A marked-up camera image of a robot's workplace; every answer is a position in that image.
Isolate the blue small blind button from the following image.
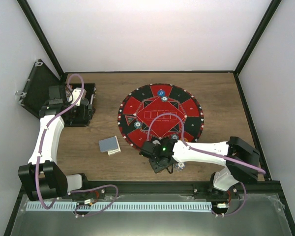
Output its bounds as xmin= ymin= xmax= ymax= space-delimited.
xmin=157 ymin=89 xmax=166 ymax=97

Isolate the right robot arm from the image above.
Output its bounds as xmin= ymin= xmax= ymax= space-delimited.
xmin=139 ymin=137 xmax=265 ymax=198

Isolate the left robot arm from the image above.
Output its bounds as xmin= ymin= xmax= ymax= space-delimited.
xmin=18 ymin=83 xmax=96 ymax=201

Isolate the black poker case lid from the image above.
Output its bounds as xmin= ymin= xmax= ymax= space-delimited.
xmin=15 ymin=59 xmax=60 ymax=119

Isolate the black poker case tray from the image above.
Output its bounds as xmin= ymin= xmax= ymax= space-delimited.
xmin=62 ymin=83 xmax=96 ymax=127

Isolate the white playing card box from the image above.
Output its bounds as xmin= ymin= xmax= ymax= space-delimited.
xmin=107 ymin=148 xmax=121 ymax=156

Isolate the blue backed card deck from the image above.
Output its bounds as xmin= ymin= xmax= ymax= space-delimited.
xmin=98 ymin=136 xmax=119 ymax=152

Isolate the round red black poker mat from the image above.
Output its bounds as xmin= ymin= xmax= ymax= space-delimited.
xmin=117 ymin=84 xmax=205 ymax=150

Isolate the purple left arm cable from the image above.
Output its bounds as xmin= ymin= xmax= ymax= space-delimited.
xmin=34 ymin=73 xmax=119 ymax=219

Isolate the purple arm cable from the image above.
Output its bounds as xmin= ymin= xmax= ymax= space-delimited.
xmin=34 ymin=73 xmax=119 ymax=219
xmin=147 ymin=113 xmax=266 ymax=217

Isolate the light blue slotted cable duct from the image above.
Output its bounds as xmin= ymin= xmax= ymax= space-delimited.
xmin=26 ymin=201 xmax=212 ymax=212

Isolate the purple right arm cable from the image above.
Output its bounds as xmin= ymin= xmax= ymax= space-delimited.
xmin=147 ymin=113 xmax=266 ymax=217

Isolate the black aluminium front rail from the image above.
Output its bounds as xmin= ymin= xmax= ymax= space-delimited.
xmin=19 ymin=180 xmax=282 ymax=197

